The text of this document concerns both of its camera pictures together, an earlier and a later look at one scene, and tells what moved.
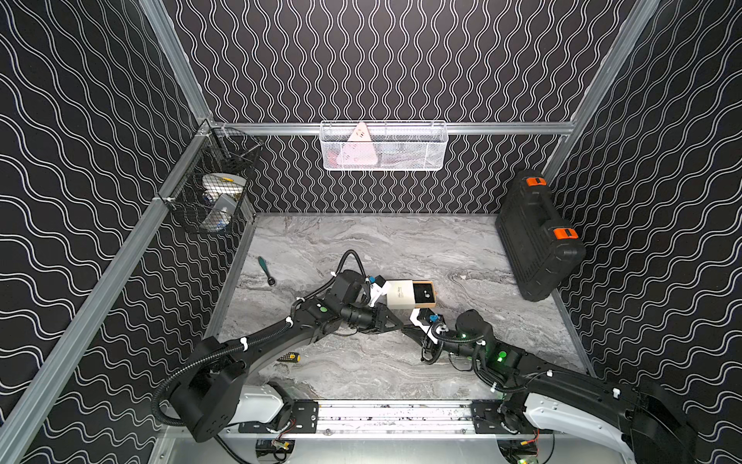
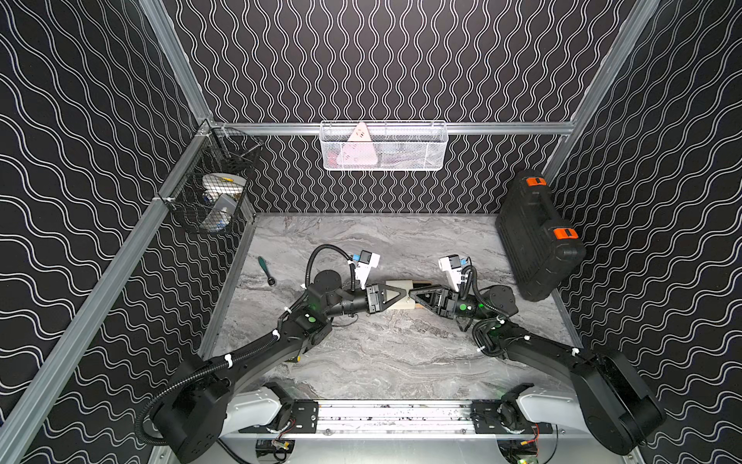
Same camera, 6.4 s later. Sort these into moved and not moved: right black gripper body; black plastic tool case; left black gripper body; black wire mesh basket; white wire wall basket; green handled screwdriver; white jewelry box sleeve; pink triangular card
Moved: left black gripper body; right black gripper body
Not moved: black wire mesh basket; white jewelry box sleeve; pink triangular card; green handled screwdriver; white wire wall basket; black plastic tool case
